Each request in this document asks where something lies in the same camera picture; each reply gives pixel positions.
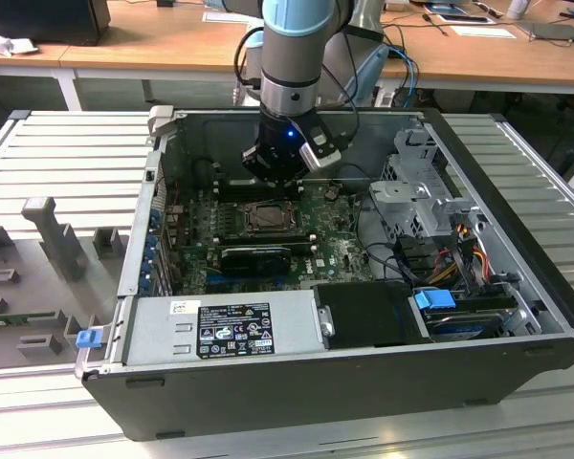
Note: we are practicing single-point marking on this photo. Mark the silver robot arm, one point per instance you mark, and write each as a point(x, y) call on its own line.
point(292, 57)

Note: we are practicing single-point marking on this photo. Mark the RAM slot white latches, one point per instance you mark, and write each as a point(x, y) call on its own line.
point(239, 186)
point(239, 193)
point(268, 242)
point(268, 234)

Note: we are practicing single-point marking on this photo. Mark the CPU socket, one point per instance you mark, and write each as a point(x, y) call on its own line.
point(298, 232)

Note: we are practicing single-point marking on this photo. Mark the blue expansion slot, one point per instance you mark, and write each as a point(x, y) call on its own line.
point(216, 278)

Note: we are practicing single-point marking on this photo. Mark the silver coin cell battery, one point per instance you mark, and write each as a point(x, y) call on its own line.
point(332, 191)

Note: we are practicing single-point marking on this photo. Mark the green motherboard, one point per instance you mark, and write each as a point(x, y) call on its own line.
point(337, 268)

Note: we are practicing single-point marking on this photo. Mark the grey case latch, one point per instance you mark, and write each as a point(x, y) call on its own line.
point(160, 119)

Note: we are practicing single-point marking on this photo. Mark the silver drive bay cage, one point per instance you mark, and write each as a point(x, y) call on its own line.
point(411, 196)

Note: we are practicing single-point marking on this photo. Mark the white paper sheet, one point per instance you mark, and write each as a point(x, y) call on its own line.
point(225, 16)
point(483, 31)

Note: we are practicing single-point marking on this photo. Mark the black plastic shroud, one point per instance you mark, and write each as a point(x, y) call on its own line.
point(363, 311)

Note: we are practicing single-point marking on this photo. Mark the hard disk in blue carrier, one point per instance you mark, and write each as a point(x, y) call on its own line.
point(433, 303)

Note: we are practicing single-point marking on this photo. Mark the grey power supply unit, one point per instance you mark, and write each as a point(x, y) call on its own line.
point(158, 334)

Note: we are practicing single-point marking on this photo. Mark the blue white booklet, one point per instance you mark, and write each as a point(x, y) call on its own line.
point(442, 7)

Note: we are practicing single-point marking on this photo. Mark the black tablet device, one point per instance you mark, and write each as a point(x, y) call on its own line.
point(461, 18)

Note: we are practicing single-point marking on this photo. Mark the black grey PC case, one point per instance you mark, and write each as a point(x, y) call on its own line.
point(268, 406)

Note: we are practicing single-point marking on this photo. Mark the blue plastic latch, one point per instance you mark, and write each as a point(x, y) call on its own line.
point(88, 338)

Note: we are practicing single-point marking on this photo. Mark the grey parts rack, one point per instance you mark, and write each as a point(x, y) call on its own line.
point(52, 296)

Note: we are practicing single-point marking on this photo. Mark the white cup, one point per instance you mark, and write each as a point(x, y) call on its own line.
point(519, 8)

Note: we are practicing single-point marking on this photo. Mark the black box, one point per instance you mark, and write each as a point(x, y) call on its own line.
point(38, 19)

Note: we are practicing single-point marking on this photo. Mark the crumpled white paper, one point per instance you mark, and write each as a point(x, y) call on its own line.
point(9, 44)

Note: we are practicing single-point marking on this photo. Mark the black mouse pad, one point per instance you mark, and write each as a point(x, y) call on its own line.
point(550, 32)

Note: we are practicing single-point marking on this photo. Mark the green RAM stick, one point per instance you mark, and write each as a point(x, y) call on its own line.
point(19, 319)

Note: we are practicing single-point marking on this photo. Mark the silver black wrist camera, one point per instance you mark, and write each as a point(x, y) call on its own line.
point(321, 150)

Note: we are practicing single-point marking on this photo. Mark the wooden desk white frame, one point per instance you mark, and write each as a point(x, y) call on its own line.
point(48, 51)
point(459, 62)

